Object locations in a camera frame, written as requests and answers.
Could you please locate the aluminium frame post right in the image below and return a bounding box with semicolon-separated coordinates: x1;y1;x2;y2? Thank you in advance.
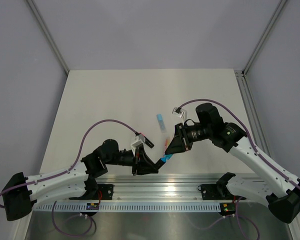
241;0;290;77

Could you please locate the aluminium mounting rail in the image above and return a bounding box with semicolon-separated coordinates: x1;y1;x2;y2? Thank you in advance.
96;173;222;202

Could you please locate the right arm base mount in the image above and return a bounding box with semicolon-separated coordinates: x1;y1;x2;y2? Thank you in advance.
197;183;246;216

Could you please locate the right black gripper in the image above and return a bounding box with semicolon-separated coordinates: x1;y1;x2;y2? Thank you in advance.
165;122;212;155

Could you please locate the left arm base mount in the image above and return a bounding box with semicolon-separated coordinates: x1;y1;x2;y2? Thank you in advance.
69;184;114;217

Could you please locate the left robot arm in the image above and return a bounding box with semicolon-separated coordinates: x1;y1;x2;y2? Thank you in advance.
2;139;167;221

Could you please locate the black blue highlighter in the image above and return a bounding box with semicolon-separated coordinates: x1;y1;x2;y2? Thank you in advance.
155;155;168;170

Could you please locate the aluminium side rail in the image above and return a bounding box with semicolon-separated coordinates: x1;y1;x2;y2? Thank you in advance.
234;70;270;156

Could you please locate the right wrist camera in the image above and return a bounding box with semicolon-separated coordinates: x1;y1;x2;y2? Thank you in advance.
172;107;188;123

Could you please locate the aluminium frame post left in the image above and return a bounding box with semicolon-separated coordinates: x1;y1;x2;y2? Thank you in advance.
24;0;70;76

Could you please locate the thin red pen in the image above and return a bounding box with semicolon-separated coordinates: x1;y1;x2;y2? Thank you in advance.
164;138;170;150

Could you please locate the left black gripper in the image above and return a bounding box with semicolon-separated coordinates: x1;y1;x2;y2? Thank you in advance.
104;145;159;176

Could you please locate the white slotted cable duct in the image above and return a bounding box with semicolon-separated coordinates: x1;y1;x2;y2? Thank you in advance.
34;201;221;213

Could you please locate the aluminium frame post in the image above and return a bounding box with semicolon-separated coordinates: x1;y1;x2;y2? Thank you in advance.
241;0;290;77
24;0;70;76

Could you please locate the black pink highlighter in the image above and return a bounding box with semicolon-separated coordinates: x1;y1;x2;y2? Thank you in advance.
144;137;155;149

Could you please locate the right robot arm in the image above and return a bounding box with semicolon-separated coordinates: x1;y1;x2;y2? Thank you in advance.
165;99;300;224

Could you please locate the light blue highlighter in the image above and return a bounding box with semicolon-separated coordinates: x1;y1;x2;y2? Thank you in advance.
156;113;167;133

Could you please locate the blue cap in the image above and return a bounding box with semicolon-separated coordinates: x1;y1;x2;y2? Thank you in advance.
160;154;173;163

